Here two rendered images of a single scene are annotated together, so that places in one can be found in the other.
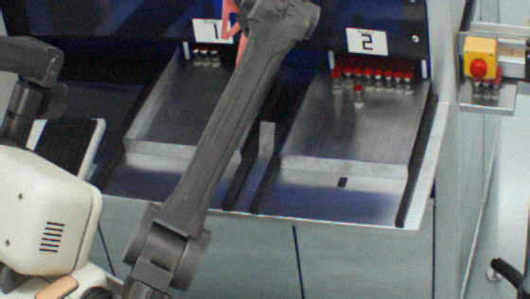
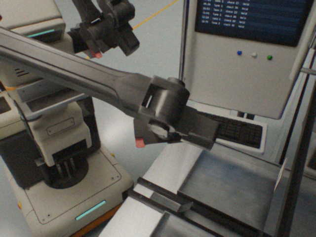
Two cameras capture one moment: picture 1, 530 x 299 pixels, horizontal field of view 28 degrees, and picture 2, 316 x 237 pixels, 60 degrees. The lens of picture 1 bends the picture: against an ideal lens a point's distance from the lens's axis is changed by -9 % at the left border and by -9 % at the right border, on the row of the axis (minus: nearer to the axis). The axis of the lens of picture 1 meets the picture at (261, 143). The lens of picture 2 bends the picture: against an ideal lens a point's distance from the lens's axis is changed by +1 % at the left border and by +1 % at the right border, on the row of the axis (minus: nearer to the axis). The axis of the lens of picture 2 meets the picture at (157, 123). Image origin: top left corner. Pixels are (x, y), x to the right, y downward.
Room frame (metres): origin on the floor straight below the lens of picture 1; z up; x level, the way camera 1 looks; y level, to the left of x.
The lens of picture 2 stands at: (1.80, -0.46, 1.65)
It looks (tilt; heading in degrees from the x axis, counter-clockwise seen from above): 42 degrees down; 98
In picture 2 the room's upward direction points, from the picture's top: straight up
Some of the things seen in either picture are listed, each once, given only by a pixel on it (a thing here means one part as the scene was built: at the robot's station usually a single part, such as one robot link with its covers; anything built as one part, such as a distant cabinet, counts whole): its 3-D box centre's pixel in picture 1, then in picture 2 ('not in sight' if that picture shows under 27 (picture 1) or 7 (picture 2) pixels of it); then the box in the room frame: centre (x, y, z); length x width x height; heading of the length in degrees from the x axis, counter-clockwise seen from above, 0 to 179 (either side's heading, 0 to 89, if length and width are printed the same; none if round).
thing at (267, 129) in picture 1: (258, 155); (170, 200); (1.77, 0.01, 0.91); 0.14 x 0.03 x 0.06; 157
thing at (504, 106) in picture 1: (489, 92); not in sight; (1.92, -0.52, 0.87); 0.14 x 0.13 x 0.02; 158
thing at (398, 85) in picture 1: (373, 80); not in sight; (1.97, -0.26, 0.91); 0.18 x 0.02 x 0.05; 68
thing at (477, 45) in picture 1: (480, 55); not in sight; (1.88, -0.49, 1.00); 0.08 x 0.07 x 0.07; 158
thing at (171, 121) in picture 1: (206, 100); (240, 186); (2.00, 0.10, 0.90); 0.34 x 0.26 x 0.04; 158
